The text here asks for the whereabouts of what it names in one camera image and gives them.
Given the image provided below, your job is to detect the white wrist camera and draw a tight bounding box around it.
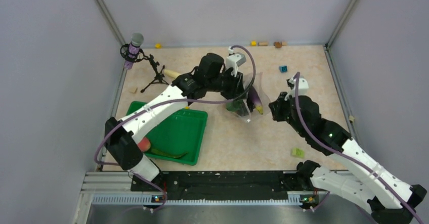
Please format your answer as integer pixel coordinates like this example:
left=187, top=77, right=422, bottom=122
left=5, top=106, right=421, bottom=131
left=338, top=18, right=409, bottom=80
left=225, top=47, right=246, bottom=77
left=285, top=76, right=309, bottom=101

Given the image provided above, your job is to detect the black tripod stand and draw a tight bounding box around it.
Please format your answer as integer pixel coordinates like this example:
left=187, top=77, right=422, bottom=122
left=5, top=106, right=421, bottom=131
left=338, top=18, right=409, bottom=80
left=140, top=54, right=169, bottom=93

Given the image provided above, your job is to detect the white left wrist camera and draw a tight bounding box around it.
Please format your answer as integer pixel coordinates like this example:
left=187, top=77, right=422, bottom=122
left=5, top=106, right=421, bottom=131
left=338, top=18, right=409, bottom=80
left=225, top=47, right=246, bottom=77

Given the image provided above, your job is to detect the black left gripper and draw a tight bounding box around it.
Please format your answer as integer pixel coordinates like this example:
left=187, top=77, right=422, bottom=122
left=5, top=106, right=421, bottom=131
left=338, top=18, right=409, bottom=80
left=206, top=67, right=248, bottom=101

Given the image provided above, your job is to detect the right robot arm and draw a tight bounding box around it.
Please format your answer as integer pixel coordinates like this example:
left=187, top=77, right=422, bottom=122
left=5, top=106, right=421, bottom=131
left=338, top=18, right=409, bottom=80
left=269, top=92, right=427, bottom=223

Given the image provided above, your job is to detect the purple eggplant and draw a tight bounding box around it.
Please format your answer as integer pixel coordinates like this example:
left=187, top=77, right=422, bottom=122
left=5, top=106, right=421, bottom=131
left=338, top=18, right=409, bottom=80
left=246, top=86, right=264, bottom=115

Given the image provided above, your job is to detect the purple studio microphone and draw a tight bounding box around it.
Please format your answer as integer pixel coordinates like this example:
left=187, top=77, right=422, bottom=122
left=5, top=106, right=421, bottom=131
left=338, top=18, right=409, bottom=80
left=120, top=33, right=144, bottom=70

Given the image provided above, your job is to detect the green bok choy vegetable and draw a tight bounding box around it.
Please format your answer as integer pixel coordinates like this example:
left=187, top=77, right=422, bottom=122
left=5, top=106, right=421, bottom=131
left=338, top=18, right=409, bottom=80
left=225, top=100, right=250, bottom=117

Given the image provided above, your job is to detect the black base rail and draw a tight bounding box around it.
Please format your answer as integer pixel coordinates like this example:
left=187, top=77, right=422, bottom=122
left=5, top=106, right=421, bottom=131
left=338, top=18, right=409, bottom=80
left=131, top=170, right=317, bottom=201

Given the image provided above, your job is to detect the peach fruit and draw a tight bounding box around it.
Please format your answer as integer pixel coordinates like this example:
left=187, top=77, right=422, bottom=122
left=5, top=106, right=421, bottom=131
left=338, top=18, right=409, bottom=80
left=137, top=138, right=151, bottom=152

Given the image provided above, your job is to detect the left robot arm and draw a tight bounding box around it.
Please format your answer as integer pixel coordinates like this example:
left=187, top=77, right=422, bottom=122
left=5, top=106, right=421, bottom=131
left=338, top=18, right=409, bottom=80
left=104, top=53, right=246, bottom=190

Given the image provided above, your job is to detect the light green block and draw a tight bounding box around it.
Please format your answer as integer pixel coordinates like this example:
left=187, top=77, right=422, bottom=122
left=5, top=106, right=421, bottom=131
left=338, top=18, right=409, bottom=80
left=291, top=148, right=305, bottom=159

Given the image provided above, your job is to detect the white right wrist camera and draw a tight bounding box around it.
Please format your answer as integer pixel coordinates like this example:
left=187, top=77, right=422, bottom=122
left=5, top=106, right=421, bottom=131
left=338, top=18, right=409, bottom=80
left=285, top=76, right=309, bottom=101

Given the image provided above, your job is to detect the blue toy brick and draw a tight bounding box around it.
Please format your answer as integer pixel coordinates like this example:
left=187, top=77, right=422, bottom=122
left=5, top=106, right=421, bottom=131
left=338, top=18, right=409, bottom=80
left=279, top=66, right=288, bottom=73

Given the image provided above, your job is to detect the clear zip top bag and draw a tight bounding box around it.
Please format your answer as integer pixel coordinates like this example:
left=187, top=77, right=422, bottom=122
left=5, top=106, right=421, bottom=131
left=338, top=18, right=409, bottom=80
left=224, top=72, right=271, bottom=123

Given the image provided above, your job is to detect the tan wooden block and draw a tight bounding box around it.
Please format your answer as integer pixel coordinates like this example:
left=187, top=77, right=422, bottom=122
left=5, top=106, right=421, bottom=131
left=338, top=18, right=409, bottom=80
left=129, top=86, right=138, bottom=94

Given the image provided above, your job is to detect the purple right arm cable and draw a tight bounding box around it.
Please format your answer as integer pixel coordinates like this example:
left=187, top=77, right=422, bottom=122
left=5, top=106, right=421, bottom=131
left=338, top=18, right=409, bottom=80
left=293, top=71, right=426, bottom=224

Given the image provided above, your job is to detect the green plastic tray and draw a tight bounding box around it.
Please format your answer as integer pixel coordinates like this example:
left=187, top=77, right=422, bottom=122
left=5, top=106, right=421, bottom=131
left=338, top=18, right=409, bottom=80
left=145, top=109, right=208, bottom=166

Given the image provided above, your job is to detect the cream toy microphone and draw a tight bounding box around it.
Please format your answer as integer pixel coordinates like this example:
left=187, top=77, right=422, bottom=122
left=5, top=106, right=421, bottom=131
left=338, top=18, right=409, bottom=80
left=163, top=69, right=181, bottom=79

